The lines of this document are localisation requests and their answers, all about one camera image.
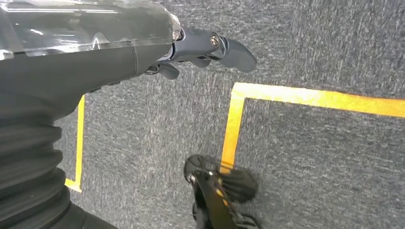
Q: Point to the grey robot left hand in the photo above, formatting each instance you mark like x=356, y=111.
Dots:
x=79, y=72

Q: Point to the yellow floor tape square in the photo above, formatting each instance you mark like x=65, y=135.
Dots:
x=316, y=98
x=79, y=142

